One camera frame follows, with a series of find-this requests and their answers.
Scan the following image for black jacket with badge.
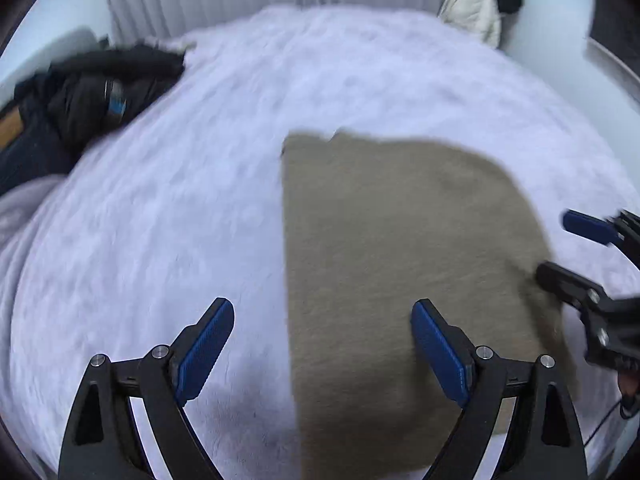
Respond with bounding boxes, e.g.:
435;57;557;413
14;44;186;154

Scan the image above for cream puffer jacket hanging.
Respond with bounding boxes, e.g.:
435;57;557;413
438;0;501;49

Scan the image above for person's right hand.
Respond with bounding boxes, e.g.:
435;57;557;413
617;370;639;413

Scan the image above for white fluffy bed blanket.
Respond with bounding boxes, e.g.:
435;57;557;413
1;8;639;479

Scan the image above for dark wall-mounted screen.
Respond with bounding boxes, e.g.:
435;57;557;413
589;0;639;81

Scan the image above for grey headboard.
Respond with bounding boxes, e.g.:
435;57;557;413
1;27;99;94

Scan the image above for dark blue jeans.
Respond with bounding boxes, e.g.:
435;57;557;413
1;96;75;194

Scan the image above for beige knit sweater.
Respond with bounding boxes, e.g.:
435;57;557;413
282;133;577;479

